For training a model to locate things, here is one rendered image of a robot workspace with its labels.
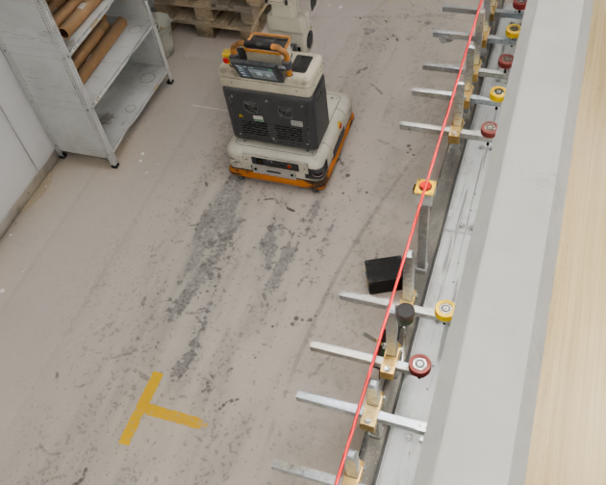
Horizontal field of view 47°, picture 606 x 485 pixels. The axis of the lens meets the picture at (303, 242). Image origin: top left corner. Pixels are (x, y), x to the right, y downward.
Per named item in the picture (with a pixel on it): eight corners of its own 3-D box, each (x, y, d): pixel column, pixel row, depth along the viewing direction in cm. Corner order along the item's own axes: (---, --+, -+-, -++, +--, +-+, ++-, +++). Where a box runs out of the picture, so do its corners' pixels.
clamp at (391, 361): (379, 377, 255) (379, 370, 251) (389, 345, 262) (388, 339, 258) (394, 381, 253) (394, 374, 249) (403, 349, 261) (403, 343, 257)
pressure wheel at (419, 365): (406, 384, 255) (406, 370, 246) (411, 366, 259) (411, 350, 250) (427, 390, 252) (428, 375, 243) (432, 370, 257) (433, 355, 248)
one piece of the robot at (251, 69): (294, 89, 373) (284, 69, 351) (235, 81, 383) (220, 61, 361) (299, 70, 375) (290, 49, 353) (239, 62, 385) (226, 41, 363)
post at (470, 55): (460, 124, 356) (467, 46, 318) (461, 119, 358) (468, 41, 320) (467, 125, 355) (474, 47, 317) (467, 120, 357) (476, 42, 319)
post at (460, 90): (450, 159, 343) (456, 82, 305) (451, 154, 344) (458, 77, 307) (457, 161, 342) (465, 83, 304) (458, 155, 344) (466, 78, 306)
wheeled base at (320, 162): (324, 194, 418) (321, 165, 399) (228, 177, 436) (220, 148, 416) (356, 119, 456) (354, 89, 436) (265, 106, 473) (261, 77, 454)
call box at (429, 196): (413, 205, 261) (414, 191, 255) (417, 191, 265) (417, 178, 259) (432, 209, 259) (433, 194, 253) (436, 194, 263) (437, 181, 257)
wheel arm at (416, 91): (411, 96, 347) (411, 89, 344) (413, 92, 349) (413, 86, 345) (500, 108, 335) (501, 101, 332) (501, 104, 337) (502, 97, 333)
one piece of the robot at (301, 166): (308, 175, 409) (307, 165, 402) (243, 164, 420) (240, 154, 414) (310, 172, 410) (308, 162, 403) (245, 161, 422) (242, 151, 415)
